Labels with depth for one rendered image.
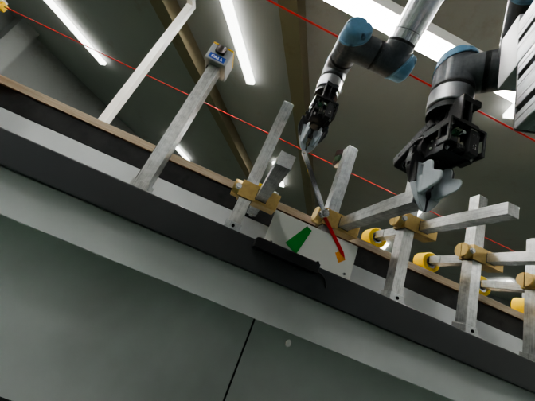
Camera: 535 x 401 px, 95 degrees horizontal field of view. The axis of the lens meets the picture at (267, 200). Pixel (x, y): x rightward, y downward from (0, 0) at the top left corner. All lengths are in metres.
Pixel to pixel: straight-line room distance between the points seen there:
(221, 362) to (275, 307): 0.30
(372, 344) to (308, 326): 0.19
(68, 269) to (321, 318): 0.75
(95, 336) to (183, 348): 0.25
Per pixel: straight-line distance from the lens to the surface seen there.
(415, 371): 0.91
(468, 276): 1.02
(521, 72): 0.38
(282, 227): 0.67
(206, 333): 0.89
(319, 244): 0.70
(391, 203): 0.56
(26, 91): 1.23
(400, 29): 0.85
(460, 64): 0.66
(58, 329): 0.98
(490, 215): 0.76
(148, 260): 0.69
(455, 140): 0.52
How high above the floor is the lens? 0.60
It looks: 19 degrees up
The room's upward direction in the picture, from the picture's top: 23 degrees clockwise
